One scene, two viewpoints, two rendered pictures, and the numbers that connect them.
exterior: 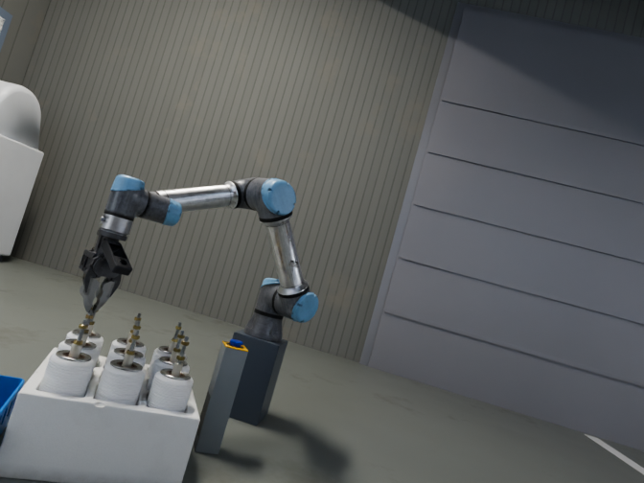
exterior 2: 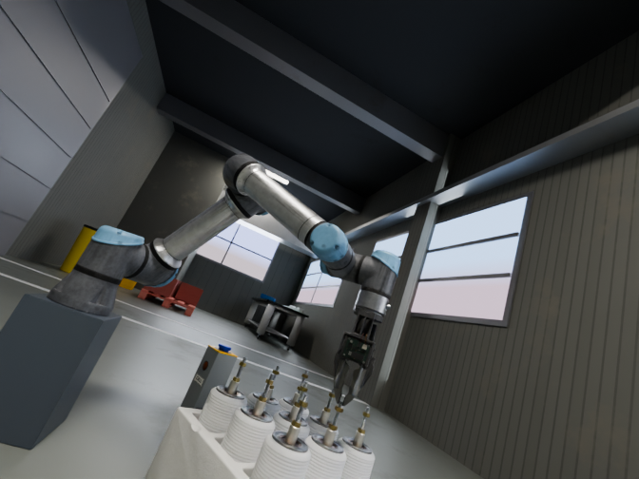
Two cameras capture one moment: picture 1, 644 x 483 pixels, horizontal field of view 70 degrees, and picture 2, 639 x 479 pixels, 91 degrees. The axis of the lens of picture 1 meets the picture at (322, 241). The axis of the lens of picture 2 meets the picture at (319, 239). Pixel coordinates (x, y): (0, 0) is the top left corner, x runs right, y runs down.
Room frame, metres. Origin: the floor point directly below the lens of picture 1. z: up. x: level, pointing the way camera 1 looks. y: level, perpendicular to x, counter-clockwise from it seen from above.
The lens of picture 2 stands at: (1.66, 1.18, 0.46)
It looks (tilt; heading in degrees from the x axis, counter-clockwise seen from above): 16 degrees up; 249
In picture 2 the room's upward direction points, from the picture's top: 22 degrees clockwise
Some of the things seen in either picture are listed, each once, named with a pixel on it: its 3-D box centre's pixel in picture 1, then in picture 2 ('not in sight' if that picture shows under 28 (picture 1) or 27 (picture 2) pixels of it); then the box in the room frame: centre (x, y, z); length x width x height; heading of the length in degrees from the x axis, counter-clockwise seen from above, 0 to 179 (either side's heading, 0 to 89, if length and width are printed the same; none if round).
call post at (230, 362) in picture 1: (219, 397); (199, 405); (1.42, 0.17, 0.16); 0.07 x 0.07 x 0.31; 20
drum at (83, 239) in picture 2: not in sight; (87, 252); (2.80, -4.55, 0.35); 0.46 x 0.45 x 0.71; 82
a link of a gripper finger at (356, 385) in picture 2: (85, 292); (354, 387); (1.21, 0.55, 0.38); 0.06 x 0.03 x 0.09; 50
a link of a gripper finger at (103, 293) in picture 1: (100, 294); (338, 380); (1.24, 0.53, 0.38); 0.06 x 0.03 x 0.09; 50
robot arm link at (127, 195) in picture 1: (126, 197); (379, 274); (1.22, 0.53, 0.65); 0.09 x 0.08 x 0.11; 135
